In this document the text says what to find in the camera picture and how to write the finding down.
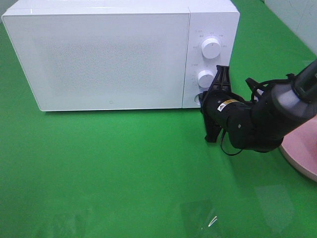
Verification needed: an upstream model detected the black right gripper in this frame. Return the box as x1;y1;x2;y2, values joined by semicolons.
201;65;250;143

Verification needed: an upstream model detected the round microwave door button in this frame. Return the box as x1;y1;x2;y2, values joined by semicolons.
194;93;203;107

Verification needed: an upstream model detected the pink plastic plate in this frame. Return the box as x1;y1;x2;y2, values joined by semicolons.
279;117;317;181

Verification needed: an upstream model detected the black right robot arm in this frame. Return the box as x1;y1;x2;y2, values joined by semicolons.
198;61;317;153

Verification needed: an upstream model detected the lower white microwave knob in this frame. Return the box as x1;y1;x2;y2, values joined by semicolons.
198;70;214;88

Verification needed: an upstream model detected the white microwave knob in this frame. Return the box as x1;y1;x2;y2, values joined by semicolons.
198;70;214;88
201;37;221;59

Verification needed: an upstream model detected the upper white microwave knob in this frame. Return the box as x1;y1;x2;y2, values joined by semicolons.
201;37;221;59

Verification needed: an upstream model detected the white microwave oven body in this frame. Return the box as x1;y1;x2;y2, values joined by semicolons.
1;0;240;108

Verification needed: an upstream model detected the white microwave door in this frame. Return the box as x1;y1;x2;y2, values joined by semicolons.
3;13;189;111

